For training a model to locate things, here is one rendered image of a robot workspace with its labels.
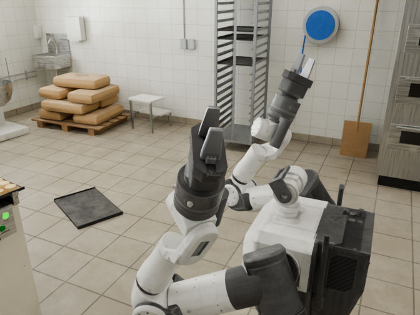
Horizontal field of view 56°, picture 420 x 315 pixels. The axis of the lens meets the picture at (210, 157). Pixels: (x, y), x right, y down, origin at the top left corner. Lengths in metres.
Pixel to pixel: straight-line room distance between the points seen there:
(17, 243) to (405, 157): 3.34
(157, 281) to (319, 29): 4.22
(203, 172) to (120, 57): 5.67
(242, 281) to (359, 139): 4.11
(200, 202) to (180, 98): 5.13
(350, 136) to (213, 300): 4.13
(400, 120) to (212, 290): 3.34
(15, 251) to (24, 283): 0.21
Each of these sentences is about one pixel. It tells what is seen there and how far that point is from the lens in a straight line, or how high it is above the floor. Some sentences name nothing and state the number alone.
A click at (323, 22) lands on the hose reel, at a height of 1.48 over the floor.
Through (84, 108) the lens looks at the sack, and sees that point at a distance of 5.58.
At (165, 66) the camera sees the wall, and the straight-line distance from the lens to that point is 5.81.
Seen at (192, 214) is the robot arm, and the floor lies 1.40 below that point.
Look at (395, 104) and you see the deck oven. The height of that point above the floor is 0.84.
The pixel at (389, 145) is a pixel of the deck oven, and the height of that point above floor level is 0.45.
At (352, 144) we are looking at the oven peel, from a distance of 4.89.
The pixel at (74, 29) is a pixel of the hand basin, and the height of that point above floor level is 1.28.
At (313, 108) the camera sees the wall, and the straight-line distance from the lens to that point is 5.14.
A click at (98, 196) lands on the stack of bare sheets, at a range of 3.84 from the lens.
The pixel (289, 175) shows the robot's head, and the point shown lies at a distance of 1.01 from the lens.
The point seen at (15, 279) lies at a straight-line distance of 2.29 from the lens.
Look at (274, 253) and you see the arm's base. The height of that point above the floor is 1.27.
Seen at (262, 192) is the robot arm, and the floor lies 1.16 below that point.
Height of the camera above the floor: 1.76
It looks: 22 degrees down
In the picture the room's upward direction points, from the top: straight up
